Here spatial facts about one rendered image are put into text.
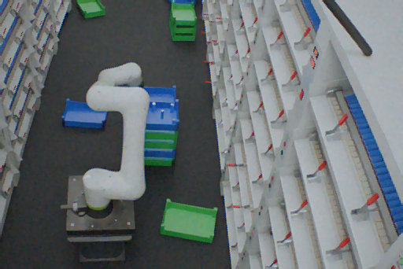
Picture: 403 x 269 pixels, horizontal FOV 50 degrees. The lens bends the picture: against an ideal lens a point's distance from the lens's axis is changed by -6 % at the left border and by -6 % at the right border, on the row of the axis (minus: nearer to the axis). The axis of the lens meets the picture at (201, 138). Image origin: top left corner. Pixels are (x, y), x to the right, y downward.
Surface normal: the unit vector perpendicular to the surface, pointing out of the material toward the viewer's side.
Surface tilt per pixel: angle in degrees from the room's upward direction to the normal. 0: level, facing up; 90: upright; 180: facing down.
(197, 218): 0
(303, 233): 18
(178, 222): 0
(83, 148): 0
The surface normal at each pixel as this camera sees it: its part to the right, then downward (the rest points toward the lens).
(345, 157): -0.19, -0.68
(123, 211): 0.13, -0.68
